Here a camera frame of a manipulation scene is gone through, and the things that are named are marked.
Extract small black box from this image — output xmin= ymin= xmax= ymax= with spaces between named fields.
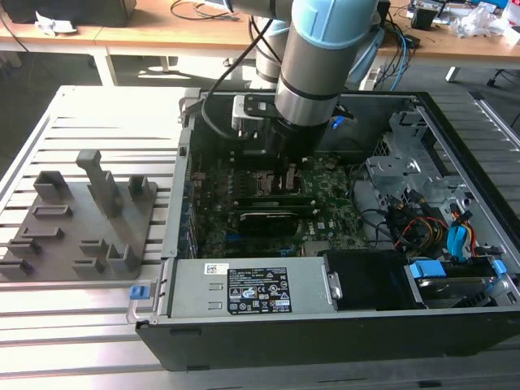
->
xmin=409 ymin=5 xmax=440 ymax=30

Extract crumpled clear plastic bag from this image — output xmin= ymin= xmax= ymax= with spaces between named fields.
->
xmin=449 ymin=2 xmax=505 ymax=40

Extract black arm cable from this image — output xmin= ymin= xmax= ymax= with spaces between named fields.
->
xmin=201 ymin=15 xmax=277 ymax=140

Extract grey metal drive cage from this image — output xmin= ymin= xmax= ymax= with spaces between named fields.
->
xmin=364 ymin=108 xmax=477 ymax=213

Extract grey power supply unit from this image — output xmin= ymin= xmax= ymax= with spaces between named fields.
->
xmin=167 ymin=258 xmax=339 ymax=319

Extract grey parts rack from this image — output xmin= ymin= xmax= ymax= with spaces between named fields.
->
xmin=0 ymin=149 xmax=159 ymax=284

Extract wooden desk white legs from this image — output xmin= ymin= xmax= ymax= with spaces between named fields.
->
xmin=0 ymin=0 xmax=520 ymax=89

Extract hanging blue cable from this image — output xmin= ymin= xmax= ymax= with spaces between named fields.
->
xmin=392 ymin=28 xmax=412 ymax=91

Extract metal CPU socket cover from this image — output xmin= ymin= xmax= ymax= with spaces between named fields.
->
xmin=252 ymin=169 xmax=307 ymax=199

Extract orange flat wire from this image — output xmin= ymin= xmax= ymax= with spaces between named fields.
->
xmin=466 ymin=224 xmax=479 ymax=259

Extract red yellow wire bundle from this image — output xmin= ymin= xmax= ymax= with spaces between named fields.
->
xmin=405 ymin=215 xmax=448 ymax=247

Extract crumpled white paper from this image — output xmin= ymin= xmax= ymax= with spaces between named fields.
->
xmin=34 ymin=11 xmax=79 ymax=38

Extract black chair base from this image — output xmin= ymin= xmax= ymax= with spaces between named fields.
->
xmin=486 ymin=67 xmax=520 ymax=89

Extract black graphics card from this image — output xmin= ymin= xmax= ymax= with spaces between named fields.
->
xmin=238 ymin=210 xmax=298 ymax=237

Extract black finned heatsink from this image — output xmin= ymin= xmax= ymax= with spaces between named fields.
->
xmin=234 ymin=169 xmax=256 ymax=201

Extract hard disk in blue carrier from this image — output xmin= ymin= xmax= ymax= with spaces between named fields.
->
xmin=405 ymin=259 xmax=508 ymax=310

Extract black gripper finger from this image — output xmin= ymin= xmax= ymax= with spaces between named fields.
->
xmin=275 ymin=160 xmax=305 ymax=193

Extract black RAM slot block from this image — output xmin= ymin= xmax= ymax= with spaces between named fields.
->
xmin=241 ymin=147 xmax=282 ymax=169

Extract black printer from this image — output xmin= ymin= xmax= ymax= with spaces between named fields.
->
xmin=6 ymin=0 xmax=137 ymax=28

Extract green motherboard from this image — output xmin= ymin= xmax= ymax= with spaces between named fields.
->
xmin=190 ymin=133 xmax=371 ymax=259

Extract white red bag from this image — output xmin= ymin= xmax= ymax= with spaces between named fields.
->
xmin=499 ymin=0 xmax=520 ymax=46

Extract black open PC case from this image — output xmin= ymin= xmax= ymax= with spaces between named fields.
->
xmin=136 ymin=89 xmax=520 ymax=373

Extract blue flat wire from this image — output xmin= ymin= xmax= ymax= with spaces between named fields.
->
xmin=445 ymin=221 xmax=475 ymax=267

